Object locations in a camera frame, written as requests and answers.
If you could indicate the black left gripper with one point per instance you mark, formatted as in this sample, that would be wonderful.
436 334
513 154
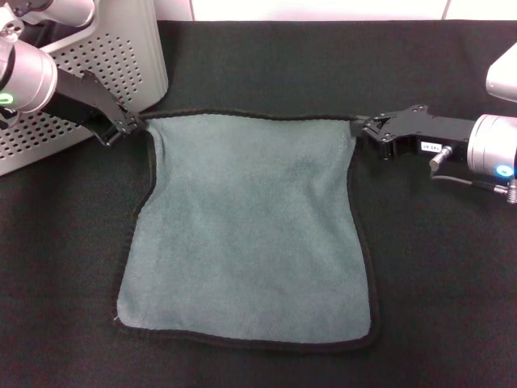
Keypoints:
81 101

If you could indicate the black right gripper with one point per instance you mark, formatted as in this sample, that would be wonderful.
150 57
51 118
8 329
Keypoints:
420 129

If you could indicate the yellow grey towel black edge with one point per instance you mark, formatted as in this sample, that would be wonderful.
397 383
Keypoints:
250 226

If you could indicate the grey perforated storage box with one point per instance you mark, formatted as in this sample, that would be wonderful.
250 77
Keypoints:
121 60

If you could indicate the black tablecloth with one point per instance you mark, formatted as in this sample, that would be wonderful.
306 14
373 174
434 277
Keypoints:
258 60

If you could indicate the black fabric liner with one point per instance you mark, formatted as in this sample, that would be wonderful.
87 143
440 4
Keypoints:
48 34

